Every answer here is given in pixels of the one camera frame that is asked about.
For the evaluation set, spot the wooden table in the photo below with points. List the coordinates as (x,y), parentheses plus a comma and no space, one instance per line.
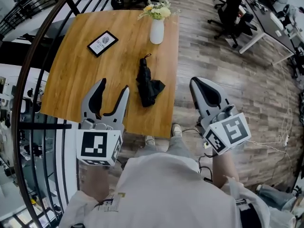
(78,79)

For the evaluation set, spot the black metal railing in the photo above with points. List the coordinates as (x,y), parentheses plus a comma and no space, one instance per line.
(26,6)

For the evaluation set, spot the person's left shoe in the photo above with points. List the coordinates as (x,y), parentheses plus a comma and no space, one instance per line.
(149,140)

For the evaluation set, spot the black railing with wooden handrail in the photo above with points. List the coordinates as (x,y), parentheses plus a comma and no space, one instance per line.
(17,91)

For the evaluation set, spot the person's right shoe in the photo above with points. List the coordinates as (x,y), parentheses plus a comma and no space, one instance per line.
(177,130)

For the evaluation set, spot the black framed picture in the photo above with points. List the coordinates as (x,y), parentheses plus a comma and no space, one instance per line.
(102,43)

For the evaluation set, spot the black umbrella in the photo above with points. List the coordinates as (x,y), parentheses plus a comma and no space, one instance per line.
(146,84)

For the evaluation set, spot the white power strip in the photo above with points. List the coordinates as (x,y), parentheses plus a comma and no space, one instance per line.
(286,140)

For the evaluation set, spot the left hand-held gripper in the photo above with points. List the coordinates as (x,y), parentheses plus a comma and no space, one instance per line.
(93,144)

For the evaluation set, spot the long white box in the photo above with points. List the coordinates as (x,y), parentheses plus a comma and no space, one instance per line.
(276,21)

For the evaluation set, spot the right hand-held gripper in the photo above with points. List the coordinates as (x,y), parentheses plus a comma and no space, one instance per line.
(235,129)

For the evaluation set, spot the person's right forearm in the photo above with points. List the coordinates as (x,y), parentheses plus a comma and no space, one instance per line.
(224,170)

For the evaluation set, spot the yellow and white flowers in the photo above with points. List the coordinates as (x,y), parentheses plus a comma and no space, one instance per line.
(161,11)

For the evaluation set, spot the person's white shirt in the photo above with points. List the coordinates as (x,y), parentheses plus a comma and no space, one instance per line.
(161,193)

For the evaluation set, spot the person's grey trousers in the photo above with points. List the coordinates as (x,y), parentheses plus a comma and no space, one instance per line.
(175,146)

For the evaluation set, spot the person's left forearm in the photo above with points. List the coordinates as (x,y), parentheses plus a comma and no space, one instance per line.
(95,182)

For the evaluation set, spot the person's shoe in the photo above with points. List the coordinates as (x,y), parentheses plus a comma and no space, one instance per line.
(177,130)
(149,140)

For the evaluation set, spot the dark office desk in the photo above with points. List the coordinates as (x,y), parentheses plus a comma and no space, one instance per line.
(268,25)

